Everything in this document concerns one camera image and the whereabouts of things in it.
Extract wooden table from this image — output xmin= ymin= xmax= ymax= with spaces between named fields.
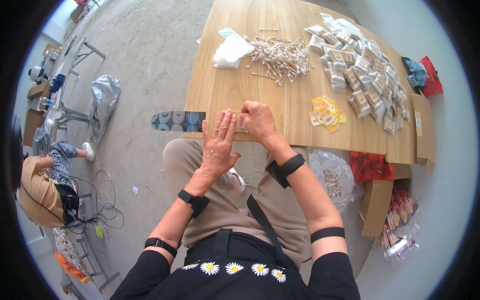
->
xmin=182 ymin=0 xmax=419 ymax=165

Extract person's left hand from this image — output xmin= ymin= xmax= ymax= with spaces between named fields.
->
xmin=200 ymin=109 xmax=242 ymax=181

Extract clear bag of red packets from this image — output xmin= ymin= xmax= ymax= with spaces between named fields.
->
xmin=380 ymin=187 xmax=423 ymax=262

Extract clear packet of cotton swabs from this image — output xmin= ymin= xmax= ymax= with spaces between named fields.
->
xmin=224 ymin=109 xmax=249 ymax=133

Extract person's body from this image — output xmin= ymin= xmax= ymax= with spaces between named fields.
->
xmin=110 ymin=194 xmax=361 ymax=300

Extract red plastic bag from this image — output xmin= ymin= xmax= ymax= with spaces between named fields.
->
xmin=349 ymin=151 xmax=395 ymax=185

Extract pile of loose cotton swabs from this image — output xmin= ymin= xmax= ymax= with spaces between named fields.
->
xmin=242 ymin=34 xmax=315 ymax=87

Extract metal frame table with goods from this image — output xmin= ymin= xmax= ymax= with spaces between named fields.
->
xmin=52 ymin=225 xmax=121 ymax=295

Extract person's right hand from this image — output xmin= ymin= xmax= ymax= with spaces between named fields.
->
xmin=239 ymin=100 xmax=284 ymax=143

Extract red shopping bag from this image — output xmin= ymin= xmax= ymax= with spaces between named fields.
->
xmin=418 ymin=55 xmax=444 ymax=97

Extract pile of packed swab packets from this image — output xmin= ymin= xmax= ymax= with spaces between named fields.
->
xmin=304 ymin=12 xmax=411 ymax=135

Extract brown cardboard box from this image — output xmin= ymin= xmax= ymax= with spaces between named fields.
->
xmin=23 ymin=109 xmax=46 ymax=148
xmin=26 ymin=82 xmax=52 ymax=101

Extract metal frame work table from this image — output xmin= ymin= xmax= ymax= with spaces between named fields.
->
xmin=43 ymin=35 xmax=107 ymax=144

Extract open cardboard carton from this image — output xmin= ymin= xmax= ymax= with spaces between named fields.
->
xmin=359 ymin=163 xmax=413 ymax=238

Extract flat cardboard carton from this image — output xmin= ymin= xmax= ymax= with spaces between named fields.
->
xmin=411 ymin=91 xmax=437 ymax=175

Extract clear bag of cotton swabs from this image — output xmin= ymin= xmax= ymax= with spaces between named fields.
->
xmin=308 ymin=149 xmax=365 ymax=215

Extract blue cloth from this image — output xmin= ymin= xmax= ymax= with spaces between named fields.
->
xmin=401 ymin=56 xmax=428 ymax=90

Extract pile of yellow labels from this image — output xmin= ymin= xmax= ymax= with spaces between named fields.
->
xmin=308 ymin=95 xmax=347 ymax=134

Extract black cables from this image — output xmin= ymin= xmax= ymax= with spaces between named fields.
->
xmin=68 ymin=169 xmax=125 ymax=236

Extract silver plastic bag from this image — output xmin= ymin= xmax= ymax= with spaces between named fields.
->
xmin=88 ymin=74 xmax=122 ymax=147

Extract black wrist band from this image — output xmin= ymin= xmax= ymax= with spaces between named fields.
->
xmin=265 ymin=153 xmax=306 ymax=189
xmin=177 ymin=189 xmax=211 ymax=219

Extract patterned flat strip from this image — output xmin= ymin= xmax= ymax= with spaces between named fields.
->
xmin=151 ymin=110 xmax=207 ymax=133

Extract stack of clear plastic bags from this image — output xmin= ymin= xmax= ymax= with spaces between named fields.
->
xmin=212 ymin=34 xmax=256 ymax=70

